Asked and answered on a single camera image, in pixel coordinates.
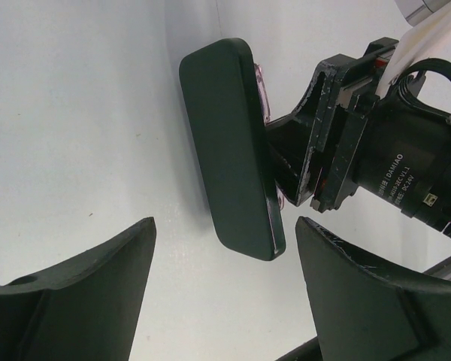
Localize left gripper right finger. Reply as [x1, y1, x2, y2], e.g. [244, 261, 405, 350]
[285, 217, 451, 360]

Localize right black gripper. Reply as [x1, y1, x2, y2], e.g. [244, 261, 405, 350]
[266, 38, 398, 213]

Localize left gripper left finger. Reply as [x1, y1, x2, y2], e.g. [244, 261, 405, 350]
[0, 217, 156, 360]

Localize pink frame purple sunglasses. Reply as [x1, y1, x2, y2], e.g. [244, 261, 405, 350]
[254, 63, 285, 211]

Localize black glasses case beige lining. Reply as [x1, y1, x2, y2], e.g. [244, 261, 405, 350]
[179, 38, 286, 261]

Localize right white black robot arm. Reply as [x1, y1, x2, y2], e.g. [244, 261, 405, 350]
[266, 38, 451, 238]

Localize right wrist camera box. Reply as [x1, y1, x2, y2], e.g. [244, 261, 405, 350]
[376, 0, 451, 98]

